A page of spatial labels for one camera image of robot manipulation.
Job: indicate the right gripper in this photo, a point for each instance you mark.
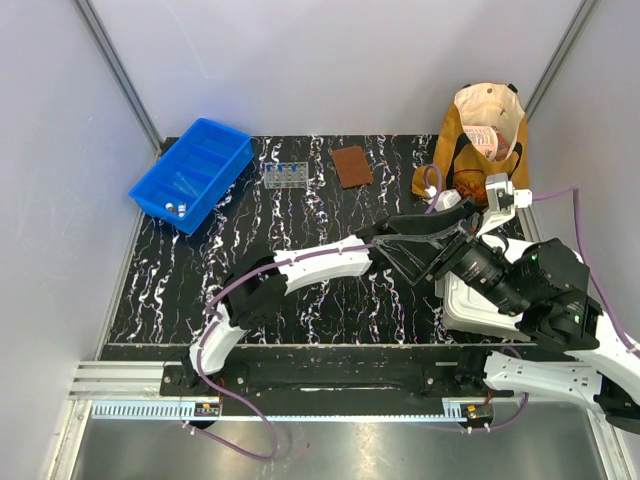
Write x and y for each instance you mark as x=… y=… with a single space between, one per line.
x=410 y=254

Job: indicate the clear plastic pipette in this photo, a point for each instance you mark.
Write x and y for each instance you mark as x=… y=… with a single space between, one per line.
x=183 y=184

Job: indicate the white rectangular lid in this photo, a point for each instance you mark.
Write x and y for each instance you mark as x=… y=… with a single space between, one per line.
x=465 y=310

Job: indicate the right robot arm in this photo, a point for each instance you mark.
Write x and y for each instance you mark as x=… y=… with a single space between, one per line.
x=546 y=291

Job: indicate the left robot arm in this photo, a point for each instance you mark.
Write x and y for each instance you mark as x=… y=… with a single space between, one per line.
x=255 y=288

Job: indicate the brown scouring pad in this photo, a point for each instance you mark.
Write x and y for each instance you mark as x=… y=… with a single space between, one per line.
x=352 y=167

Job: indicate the package in tote bag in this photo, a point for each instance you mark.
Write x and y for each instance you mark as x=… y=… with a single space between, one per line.
x=488 y=141

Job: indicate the yellow tote bag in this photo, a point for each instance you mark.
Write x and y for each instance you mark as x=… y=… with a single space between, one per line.
x=457 y=163

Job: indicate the clear test tube rack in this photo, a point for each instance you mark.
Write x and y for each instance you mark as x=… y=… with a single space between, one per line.
x=302 y=183

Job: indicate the blue divided plastic bin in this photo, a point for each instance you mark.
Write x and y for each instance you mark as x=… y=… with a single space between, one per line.
x=211 y=156

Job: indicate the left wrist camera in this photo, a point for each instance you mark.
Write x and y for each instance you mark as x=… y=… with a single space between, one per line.
x=441 y=200

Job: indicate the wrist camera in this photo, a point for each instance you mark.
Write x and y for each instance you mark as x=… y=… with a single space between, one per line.
x=441 y=200
x=503 y=202

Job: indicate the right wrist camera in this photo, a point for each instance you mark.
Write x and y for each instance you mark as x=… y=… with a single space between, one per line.
x=503 y=202

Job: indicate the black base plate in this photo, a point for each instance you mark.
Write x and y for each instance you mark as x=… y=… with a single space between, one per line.
x=334 y=382

